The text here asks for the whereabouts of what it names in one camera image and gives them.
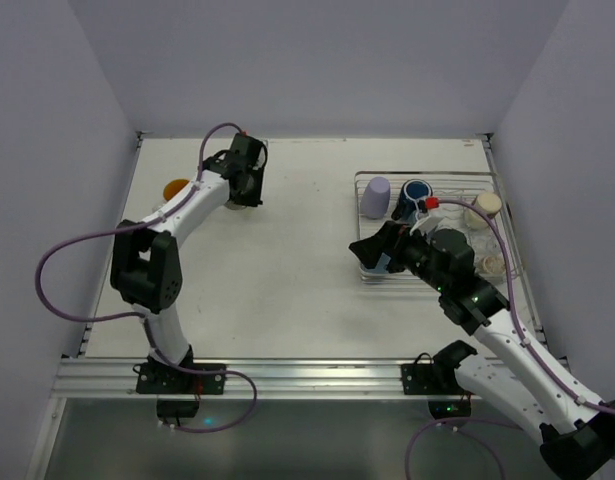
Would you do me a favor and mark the light blue plastic cup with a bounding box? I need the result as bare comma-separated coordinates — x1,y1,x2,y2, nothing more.
361,254,391,275

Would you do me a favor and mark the small woven-pattern glass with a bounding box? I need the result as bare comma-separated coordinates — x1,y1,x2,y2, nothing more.
476,255,506,277

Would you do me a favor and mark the dark blue mug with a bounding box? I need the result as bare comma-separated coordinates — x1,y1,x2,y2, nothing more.
391,179,433,223

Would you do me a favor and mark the aluminium front rail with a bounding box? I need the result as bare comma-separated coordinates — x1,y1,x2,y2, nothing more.
50,357,416,400

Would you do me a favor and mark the metal wire dish rack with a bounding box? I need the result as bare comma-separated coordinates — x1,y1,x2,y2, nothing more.
353,170,506,290

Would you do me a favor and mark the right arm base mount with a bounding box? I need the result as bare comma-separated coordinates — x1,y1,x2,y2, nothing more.
400,352,456,395

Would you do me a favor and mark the clear glass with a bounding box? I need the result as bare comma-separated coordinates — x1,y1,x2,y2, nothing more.
471,228,502,256

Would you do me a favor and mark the lilac plastic cup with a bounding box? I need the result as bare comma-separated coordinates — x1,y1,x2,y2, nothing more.
360,176,391,219

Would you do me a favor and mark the cream cup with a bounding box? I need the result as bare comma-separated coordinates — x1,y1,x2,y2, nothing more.
463,191,502,230

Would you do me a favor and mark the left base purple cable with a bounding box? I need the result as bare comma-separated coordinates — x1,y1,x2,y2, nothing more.
156,362,258,433

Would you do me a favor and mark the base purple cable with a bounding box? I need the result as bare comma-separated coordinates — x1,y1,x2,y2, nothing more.
156,362,258,433
402,418,528,480

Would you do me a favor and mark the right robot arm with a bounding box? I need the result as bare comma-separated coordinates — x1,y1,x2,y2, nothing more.
349,221,615,479

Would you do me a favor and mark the white floral orange-inside mug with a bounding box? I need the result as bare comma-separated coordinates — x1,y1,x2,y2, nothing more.
152,179,189,212

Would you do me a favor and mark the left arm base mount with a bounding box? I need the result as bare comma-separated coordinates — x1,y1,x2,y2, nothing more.
132,358,226,396

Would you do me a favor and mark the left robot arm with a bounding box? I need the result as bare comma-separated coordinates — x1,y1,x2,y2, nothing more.
110,132,268,367

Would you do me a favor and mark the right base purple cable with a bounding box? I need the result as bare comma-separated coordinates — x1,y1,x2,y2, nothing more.
402,418,528,480

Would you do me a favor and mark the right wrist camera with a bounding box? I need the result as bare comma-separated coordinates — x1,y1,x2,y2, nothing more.
409,196,443,235

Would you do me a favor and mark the pale yellow-green mug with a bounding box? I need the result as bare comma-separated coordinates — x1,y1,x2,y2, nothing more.
224,201,247,211

